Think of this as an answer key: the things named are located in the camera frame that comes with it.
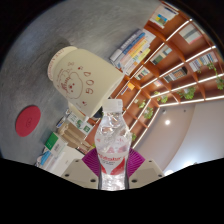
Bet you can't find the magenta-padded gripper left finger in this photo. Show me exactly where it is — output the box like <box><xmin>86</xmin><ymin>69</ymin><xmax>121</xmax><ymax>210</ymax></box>
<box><xmin>61</xmin><ymin>148</ymin><xmax>102</xmax><ymax>190</ymax></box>

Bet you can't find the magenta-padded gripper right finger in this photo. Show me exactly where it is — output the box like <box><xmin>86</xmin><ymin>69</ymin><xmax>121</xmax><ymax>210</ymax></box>
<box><xmin>127</xmin><ymin>148</ymin><xmax>165</xmax><ymax>190</ymax></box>

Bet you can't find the clear plastic water bottle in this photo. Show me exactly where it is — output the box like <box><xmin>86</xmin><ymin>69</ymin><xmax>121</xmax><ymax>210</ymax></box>
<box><xmin>94</xmin><ymin>98</ymin><xmax>133</xmax><ymax>192</ymax></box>

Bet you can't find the green and white box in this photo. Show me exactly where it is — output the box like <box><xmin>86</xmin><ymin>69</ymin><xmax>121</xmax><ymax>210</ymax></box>
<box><xmin>44</xmin><ymin>131</ymin><xmax>68</xmax><ymax>158</ymax></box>

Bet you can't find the flat round red coaster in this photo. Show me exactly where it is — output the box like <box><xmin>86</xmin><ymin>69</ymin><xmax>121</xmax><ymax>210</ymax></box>
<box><xmin>14</xmin><ymin>105</ymin><xmax>42</xmax><ymax>138</ymax></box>

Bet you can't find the cream printed mug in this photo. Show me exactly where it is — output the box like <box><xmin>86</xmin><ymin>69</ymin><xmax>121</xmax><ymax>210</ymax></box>
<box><xmin>46</xmin><ymin>45</ymin><xmax>125</xmax><ymax>118</ymax></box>

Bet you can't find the wooden wall shelf unit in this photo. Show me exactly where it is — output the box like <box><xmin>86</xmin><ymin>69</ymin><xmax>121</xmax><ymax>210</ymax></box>
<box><xmin>109</xmin><ymin>1</ymin><xmax>224</xmax><ymax>149</ymax></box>

